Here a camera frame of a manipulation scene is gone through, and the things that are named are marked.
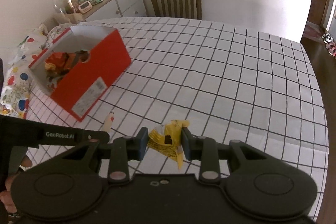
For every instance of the small white timer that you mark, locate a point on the small white timer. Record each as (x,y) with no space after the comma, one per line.
(85,7)

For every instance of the red cardboard box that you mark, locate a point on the red cardboard box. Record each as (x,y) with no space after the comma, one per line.
(105,61)

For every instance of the red doormat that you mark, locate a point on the red doormat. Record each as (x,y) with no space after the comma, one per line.
(313,33)

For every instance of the small yellow snack packet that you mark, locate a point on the small yellow snack packet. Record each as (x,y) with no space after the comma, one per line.
(162,144)

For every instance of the person's left hand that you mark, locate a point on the person's left hand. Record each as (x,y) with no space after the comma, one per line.
(8,200)

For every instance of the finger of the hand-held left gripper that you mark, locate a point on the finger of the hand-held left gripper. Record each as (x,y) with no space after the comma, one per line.
(101,137)

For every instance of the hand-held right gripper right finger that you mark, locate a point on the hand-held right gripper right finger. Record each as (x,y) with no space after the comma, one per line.
(187,146)

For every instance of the beige stick snack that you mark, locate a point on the beige stick snack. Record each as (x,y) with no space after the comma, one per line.
(108,123)

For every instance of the red chip packet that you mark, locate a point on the red chip packet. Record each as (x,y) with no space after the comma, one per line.
(57,60)

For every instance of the clear glass dome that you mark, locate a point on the clear glass dome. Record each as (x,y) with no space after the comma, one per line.
(58,2)

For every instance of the row of shoes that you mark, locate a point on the row of shoes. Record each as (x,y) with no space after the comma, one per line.
(330,44)

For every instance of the balloon print gift bag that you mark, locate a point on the balloon print gift bag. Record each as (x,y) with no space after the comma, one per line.
(18,77)

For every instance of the white sideboard with wooden top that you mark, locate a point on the white sideboard with wooden top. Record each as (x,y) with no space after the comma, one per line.
(126,1)

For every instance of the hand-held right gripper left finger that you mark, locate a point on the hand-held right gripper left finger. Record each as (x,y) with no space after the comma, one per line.
(143,146)

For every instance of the light wooden box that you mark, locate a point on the light wooden box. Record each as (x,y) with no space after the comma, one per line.
(68,18)

